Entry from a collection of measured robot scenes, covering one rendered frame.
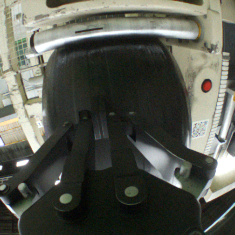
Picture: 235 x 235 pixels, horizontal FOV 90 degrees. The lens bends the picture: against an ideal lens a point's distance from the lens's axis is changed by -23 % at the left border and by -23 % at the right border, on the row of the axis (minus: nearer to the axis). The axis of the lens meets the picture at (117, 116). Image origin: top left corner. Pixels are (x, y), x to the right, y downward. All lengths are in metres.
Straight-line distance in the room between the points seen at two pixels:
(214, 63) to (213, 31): 0.18
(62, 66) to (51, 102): 0.07
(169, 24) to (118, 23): 0.10
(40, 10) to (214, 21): 0.31
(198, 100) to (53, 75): 0.40
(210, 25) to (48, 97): 0.33
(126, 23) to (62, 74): 0.14
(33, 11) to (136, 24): 0.18
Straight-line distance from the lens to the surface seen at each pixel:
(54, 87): 0.26
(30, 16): 0.29
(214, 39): 0.33
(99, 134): 0.16
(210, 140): 0.66
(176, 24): 0.32
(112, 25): 0.28
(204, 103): 0.51
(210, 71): 0.49
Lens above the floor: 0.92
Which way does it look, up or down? 29 degrees up
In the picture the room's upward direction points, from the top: 174 degrees clockwise
